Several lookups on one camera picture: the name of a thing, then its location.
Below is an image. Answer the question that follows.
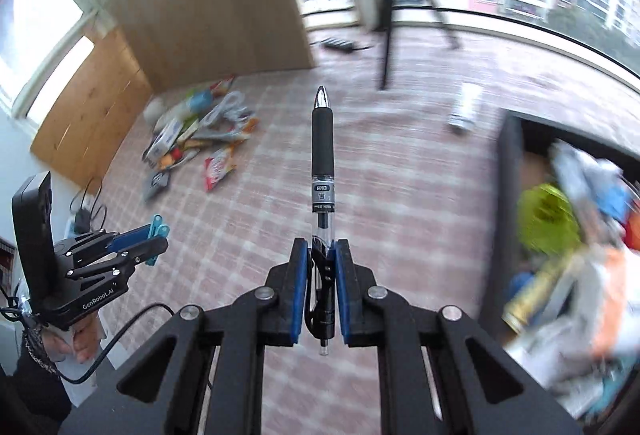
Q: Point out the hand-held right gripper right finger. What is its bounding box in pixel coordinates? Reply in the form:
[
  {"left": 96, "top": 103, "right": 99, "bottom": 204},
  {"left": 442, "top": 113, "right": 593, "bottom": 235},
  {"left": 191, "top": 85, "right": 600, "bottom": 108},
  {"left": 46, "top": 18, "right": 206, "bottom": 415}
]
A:
[{"left": 334, "top": 239, "right": 586, "bottom": 435}]

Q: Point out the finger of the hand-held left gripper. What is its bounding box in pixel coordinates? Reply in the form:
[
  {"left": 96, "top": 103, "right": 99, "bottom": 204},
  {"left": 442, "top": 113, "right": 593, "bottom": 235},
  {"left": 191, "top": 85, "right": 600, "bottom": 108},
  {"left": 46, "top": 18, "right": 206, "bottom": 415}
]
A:
[
  {"left": 55, "top": 229, "right": 153, "bottom": 261},
  {"left": 65, "top": 236, "right": 169, "bottom": 283}
]

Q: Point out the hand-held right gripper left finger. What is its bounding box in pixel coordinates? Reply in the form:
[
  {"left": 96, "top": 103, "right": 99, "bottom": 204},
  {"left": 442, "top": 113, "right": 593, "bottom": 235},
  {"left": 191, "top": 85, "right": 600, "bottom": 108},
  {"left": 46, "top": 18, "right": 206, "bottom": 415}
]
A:
[{"left": 60, "top": 237, "right": 311, "bottom": 435}]

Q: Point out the black gel pen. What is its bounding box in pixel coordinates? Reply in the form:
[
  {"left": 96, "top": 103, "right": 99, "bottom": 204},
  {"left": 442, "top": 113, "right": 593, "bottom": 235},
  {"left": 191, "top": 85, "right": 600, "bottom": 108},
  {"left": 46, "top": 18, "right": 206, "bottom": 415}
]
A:
[{"left": 304, "top": 86, "right": 337, "bottom": 357}]

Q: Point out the dark storage box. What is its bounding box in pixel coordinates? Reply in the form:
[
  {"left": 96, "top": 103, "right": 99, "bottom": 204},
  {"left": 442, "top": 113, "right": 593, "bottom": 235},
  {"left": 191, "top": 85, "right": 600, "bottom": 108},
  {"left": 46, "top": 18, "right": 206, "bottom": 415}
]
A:
[{"left": 480, "top": 110, "right": 640, "bottom": 421}]

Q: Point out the orange white tissue pack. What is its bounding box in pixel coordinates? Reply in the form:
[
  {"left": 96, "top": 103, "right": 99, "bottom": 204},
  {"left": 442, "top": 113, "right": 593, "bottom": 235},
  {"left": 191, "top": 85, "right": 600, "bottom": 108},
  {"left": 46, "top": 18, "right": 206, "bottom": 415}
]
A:
[{"left": 585, "top": 247, "right": 640, "bottom": 361}]

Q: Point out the person's left forearm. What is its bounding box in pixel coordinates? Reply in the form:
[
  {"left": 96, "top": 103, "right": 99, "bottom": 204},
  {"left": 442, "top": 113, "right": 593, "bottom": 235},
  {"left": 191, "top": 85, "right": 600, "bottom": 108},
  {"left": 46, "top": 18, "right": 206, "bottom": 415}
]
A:
[{"left": 0, "top": 345, "right": 73, "bottom": 426}]

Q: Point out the person's left hand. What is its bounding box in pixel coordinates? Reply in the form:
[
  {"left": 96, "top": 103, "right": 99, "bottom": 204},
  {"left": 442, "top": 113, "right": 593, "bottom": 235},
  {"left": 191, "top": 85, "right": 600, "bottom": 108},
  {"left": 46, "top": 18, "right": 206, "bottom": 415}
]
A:
[{"left": 45, "top": 315, "right": 108, "bottom": 366}]

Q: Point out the grey pouch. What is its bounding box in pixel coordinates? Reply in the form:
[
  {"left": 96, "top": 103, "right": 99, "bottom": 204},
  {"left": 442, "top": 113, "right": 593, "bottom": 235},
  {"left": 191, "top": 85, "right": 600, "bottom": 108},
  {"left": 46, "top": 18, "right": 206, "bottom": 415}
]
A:
[{"left": 142, "top": 170, "right": 173, "bottom": 203}]

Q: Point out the checked pink cloth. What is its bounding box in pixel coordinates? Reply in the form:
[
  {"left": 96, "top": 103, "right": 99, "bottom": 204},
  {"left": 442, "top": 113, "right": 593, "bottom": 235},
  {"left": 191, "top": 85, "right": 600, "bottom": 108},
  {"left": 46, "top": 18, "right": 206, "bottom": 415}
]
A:
[{"left": 87, "top": 22, "right": 640, "bottom": 435}]

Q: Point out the white box blue print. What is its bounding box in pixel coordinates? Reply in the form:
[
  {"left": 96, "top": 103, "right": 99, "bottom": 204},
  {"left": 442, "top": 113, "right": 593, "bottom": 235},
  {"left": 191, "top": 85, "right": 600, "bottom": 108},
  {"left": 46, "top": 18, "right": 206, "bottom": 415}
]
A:
[{"left": 147, "top": 117, "right": 183, "bottom": 160}]

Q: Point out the red white snack packet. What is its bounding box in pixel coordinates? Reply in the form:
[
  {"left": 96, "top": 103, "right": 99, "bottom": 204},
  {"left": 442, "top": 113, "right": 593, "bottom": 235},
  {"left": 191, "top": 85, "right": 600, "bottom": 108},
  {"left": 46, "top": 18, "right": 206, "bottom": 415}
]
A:
[{"left": 202, "top": 147, "right": 237, "bottom": 192}]

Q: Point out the knotty pine wooden board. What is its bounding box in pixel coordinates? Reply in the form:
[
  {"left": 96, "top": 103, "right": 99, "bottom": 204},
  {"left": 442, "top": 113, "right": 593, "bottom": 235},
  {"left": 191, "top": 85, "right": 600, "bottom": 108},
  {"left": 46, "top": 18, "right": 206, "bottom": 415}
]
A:
[{"left": 30, "top": 27, "right": 153, "bottom": 196}]

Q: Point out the white tape roll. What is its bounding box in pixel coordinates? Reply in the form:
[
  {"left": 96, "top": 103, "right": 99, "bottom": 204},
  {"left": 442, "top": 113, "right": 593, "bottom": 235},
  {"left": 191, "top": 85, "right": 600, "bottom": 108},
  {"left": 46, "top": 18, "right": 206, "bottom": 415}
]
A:
[{"left": 144, "top": 97, "right": 168, "bottom": 124}]

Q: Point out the white lotion bottle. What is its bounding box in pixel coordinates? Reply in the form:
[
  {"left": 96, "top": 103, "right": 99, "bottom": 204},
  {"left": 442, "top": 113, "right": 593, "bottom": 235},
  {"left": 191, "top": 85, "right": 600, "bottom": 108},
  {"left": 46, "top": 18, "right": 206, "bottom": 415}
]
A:
[{"left": 167, "top": 90, "right": 213, "bottom": 120}]

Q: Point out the orange snack packet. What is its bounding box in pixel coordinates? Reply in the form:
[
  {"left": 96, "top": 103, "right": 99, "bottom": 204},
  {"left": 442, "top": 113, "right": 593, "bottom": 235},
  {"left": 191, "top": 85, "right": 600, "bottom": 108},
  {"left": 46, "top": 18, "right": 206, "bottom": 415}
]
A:
[{"left": 235, "top": 115, "right": 260, "bottom": 138}]

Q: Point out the gold tube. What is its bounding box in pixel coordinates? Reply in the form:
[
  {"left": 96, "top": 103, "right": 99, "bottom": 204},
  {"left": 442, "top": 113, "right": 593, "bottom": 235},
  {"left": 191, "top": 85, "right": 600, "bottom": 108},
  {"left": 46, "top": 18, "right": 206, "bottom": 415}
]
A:
[{"left": 502, "top": 255, "right": 566, "bottom": 333}]

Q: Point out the yellow-green packet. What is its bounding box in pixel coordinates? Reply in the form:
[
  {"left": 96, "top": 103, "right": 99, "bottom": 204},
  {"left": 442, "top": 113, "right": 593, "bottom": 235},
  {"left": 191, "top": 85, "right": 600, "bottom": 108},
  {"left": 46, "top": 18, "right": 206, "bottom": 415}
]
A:
[{"left": 517, "top": 183, "right": 583, "bottom": 261}]

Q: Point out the white can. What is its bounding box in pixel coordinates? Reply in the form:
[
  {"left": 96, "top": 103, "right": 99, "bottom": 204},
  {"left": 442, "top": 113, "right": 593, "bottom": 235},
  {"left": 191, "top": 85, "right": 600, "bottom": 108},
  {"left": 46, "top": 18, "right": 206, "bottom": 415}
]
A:
[{"left": 447, "top": 82, "right": 485, "bottom": 133}]

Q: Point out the black power strip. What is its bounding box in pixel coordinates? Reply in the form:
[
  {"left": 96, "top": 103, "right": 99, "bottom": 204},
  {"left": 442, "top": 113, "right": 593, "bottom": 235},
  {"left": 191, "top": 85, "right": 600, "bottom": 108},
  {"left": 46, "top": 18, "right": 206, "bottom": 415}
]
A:
[{"left": 320, "top": 37, "right": 373, "bottom": 54}]

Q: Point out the white plastic bag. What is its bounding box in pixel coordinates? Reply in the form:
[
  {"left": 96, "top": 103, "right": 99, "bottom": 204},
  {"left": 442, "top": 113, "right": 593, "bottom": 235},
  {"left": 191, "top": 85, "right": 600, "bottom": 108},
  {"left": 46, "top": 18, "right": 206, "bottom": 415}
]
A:
[{"left": 547, "top": 140, "right": 623, "bottom": 216}]

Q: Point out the light brown wooden board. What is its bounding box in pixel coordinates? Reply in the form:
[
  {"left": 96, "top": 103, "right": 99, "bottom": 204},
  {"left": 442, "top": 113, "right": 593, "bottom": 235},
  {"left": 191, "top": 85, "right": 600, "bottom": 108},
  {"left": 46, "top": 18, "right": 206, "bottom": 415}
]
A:
[{"left": 102, "top": 0, "right": 316, "bottom": 93}]

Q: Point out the blue packet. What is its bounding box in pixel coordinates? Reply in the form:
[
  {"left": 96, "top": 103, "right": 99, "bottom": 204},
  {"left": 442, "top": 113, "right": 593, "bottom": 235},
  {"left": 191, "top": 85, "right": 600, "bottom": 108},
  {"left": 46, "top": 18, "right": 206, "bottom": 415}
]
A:
[{"left": 597, "top": 175, "right": 636, "bottom": 221}]

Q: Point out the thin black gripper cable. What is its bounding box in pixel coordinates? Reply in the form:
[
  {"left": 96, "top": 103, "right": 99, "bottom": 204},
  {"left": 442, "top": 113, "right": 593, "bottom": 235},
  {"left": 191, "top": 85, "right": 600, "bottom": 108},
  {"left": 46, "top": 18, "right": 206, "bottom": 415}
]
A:
[{"left": 55, "top": 302, "right": 176, "bottom": 386}]

